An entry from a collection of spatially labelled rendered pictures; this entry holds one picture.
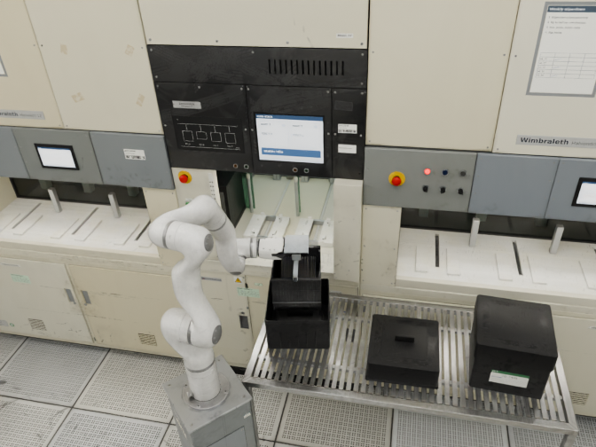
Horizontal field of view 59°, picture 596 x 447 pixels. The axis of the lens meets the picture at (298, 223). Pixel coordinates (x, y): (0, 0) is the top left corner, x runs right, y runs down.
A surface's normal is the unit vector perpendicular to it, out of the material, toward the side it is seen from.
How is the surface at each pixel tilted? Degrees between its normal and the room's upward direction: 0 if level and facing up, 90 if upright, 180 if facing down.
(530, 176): 90
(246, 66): 90
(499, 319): 0
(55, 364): 0
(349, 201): 90
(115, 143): 90
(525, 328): 0
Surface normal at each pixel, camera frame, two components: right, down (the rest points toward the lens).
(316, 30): -0.20, 0.59
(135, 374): -0.04, -0.82
